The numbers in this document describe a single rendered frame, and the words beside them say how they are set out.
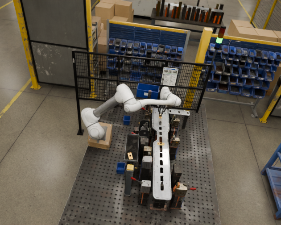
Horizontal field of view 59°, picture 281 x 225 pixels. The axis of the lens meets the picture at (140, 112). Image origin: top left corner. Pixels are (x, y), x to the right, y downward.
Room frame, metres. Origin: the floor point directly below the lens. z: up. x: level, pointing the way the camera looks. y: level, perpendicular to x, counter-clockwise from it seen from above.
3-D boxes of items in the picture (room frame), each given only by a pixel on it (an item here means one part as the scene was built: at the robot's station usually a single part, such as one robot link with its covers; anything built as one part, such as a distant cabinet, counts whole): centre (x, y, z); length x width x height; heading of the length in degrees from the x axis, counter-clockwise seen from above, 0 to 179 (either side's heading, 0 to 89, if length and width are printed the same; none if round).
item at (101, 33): (5.49, 1.15, 0.52); 1.21 x 0.81 x 1.05; 2
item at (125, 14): (6.88, 1.00, 0.52); 1.20 x 0.80 x 1.05; 175
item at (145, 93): (2.88, -0.07, 1.09); 0.30 x 0.17 x 0.13; 87
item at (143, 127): (2.08, -0.07, 0.94); 0.18 x 0.13 x 0.49; 2
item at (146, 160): (1.65, -0.13, 0.90); 0.13 x 0.10 x 0.41; 92
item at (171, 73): (3.01, -0.34, 1.30); 0.23 x 0.02 x 0.31; 92
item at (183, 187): (1.41, -0.49, 0.88); 0.15 x 0.11 x 0.36; 92
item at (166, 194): (1.97, -0.29, 1.00); 1.38 x 0.22 x 0.02; 2
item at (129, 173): (1.48, 0.03, 0.92); 0.08 x 0.08 x 0.44; 2
